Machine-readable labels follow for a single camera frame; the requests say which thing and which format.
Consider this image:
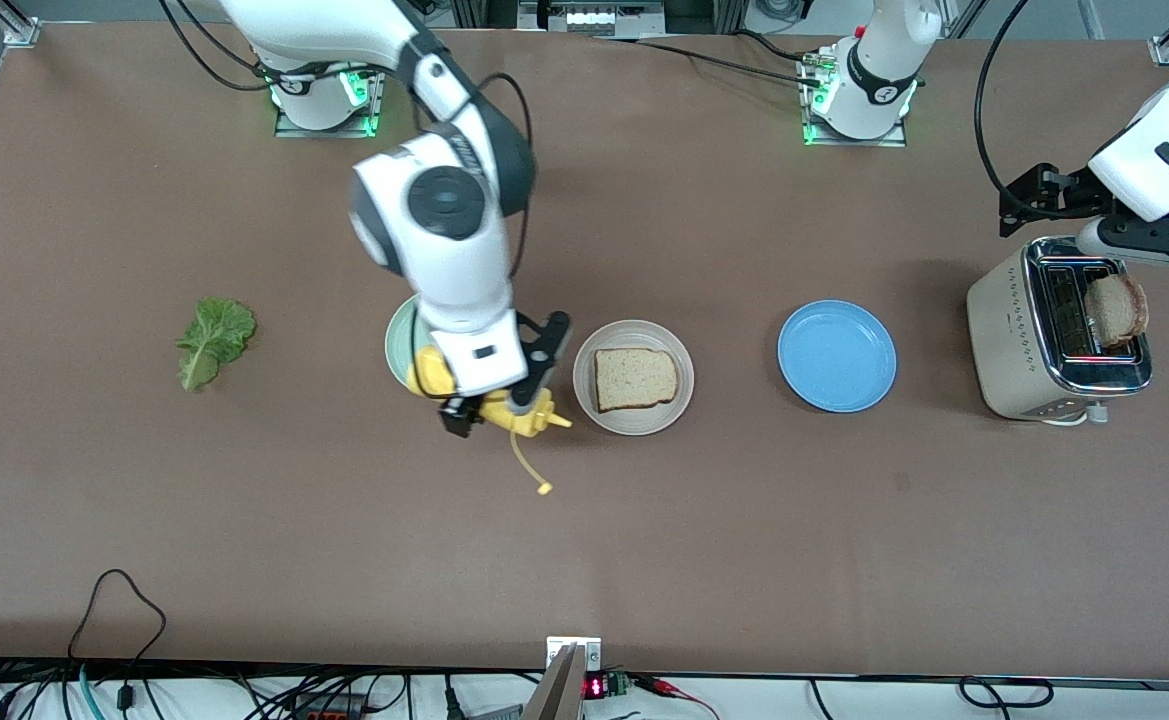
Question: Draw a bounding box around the yellow mustard squeeze bottle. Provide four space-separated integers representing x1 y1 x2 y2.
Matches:
406 343 574 497

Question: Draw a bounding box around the bread slice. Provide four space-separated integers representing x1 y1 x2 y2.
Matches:
1084 273 1151 350
594 347 680 413

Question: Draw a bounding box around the green lettuce leaf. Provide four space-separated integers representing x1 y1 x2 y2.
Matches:
175 297 258 393

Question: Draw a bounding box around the pale green plate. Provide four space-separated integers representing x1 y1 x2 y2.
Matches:
384 293 427 391

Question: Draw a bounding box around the beige plate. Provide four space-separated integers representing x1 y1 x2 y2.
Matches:
572 319 696 437

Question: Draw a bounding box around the blue plate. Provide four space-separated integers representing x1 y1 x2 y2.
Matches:
777 299 898 414

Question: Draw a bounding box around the beige and chrome toaster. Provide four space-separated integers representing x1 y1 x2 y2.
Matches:
965 236 1155 428

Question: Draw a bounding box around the grey metal bar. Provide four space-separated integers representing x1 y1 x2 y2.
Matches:
519 645 585 720

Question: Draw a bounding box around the grey power unit with lights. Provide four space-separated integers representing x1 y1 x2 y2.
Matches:
517 0 667 38

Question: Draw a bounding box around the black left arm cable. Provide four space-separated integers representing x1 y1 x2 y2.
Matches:
974 0 1055 223

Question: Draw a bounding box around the black curved cable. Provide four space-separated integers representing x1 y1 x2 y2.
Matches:
977 0 1163 60

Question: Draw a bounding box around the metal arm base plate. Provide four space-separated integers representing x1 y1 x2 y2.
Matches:
802 48 911 149
273 60 392 139

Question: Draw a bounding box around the small metal mounting bracket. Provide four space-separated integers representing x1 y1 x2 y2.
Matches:
546 636 603 673

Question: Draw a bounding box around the black cable across table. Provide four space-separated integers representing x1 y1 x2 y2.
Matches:
594 34 827 91

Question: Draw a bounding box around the red clip cable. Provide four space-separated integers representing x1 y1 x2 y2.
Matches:
632 674 723 720

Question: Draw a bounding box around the black looped cable with plug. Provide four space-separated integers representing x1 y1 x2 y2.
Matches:
68 569 168 713

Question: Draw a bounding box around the teal cable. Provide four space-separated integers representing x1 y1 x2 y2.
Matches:
77 663 107 720

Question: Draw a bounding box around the black oval cable loop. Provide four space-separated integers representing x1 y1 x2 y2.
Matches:
958 677 1055 710

